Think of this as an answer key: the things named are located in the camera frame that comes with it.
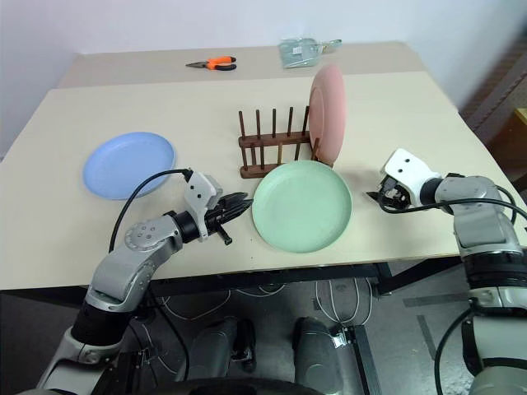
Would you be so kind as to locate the dark grey robot right leg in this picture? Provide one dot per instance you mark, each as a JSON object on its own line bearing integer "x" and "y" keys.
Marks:
{"x": 319, "y": 354}

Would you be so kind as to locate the clear plastic packet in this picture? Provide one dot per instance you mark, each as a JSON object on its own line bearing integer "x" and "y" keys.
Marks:
{"x": 298, "y": 51}

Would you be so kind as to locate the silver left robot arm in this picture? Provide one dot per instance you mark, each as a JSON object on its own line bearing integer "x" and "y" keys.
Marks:
{"x": 140, "y": 243}

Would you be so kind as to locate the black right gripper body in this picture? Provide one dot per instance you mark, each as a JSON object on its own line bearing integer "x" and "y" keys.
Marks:
{"x": 397, "y": 196}

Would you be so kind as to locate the black table frame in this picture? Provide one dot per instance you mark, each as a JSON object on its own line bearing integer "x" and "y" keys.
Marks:
{"x": 288, "y": 276}

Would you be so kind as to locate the dark grey robot leg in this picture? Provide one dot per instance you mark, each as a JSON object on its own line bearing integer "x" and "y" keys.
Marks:
{"x": 218, "y": 349}
{"x": 319, "y": 354}

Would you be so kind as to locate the blue plate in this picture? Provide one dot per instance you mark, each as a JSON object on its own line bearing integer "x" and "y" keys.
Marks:
{"x": 129, "y": 164}

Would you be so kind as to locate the dark grey robot left leg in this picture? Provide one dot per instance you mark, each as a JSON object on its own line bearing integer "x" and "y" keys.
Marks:
{"x": 218, "y": 349}

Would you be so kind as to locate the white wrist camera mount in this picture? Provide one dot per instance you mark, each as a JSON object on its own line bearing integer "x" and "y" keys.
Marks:
{"x": 405, "y": 165}
{"x": 199, "y": 190}

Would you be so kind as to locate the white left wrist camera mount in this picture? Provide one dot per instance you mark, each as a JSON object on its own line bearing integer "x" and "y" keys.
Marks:
{"x": 199, "y": 190}

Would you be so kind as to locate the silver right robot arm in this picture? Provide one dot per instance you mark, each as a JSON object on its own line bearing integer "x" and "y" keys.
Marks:
{"x": 481, "y": 222}

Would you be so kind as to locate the wooden dish rack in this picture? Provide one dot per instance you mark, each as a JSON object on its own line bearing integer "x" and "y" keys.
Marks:
{"x": 263, "y": 144}

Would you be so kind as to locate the green plate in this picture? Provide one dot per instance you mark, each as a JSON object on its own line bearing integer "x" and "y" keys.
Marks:
{"x": 302, "y": 207}

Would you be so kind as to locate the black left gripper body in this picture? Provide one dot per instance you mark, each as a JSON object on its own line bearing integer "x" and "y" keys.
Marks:
{"x": 217, "y": 218}

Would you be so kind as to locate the dark rounded robot body edge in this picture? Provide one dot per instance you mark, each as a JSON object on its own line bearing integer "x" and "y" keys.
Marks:
{"x": 239, "y": 387}

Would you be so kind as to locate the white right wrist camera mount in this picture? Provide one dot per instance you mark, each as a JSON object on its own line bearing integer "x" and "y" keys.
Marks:
{"x": 405, "y": 165}

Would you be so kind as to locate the pink plate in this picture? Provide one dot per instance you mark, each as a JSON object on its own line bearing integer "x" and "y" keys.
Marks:
{"x": 329, "y": 119}

